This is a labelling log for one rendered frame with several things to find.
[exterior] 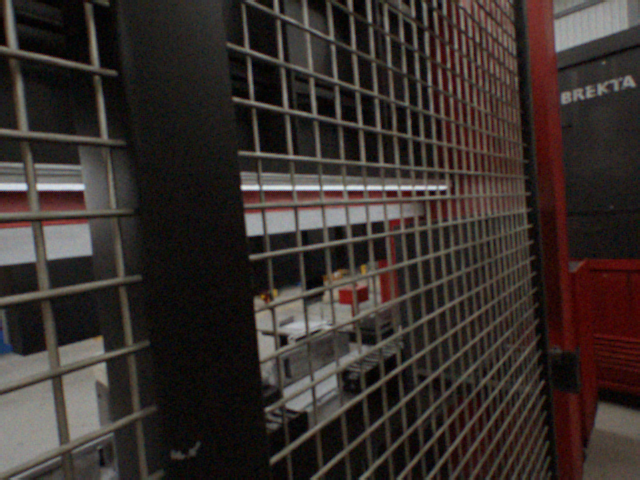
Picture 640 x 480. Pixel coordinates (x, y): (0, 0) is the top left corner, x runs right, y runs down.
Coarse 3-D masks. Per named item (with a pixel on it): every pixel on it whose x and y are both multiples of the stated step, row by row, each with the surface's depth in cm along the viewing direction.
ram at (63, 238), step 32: (0, 192) 72; (64, 192) 80; (256, 192) 118; (288, 192) 129; (352, 192) 156; (416, 192) 199; (0, 224) 72; (64, 224) 80; (256, 224) 118; (288, 224) 128; (320, 224) 141; (0, 256) 72; (32, 256) 75; (64, 256) 79
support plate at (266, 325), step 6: (270, 318) 163; (282, 318) 161; (294, 318) 158; (300, 318) 158; (312, 318) 155; (258, 324) 155; (264, 324) 154; (270, 324) 153; (258, 330) 148; (264, 330) 146; (270, 330) 145; (282, 330) 143; (288, 330) 142; (294, 330) 141; (300, 330) 140
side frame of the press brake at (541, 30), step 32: (448, 0) 188; (544, 0) 170; (448, 32) 189; (480, 32) 181; (544, 32) 167; (512, 64) 174; (544, 64) 167; (448, 96) 192; (544, 96) 168; (448, 128) 193; (480, 128) 185; (512, 128) 177; (544, 128) 170; (448, 160) 195; (480, 160) 186; (544, 160) 171; (512, 192) 179; (544, 192) 172; (544, 224) 173; (544, 256) 174; (384, 288) 223; (448, 416) 208; (480, 416) 198; (512, 416) 189; (576, 416) 188; (480, 448) 199; (512, 448) 190; (576, 448) 184
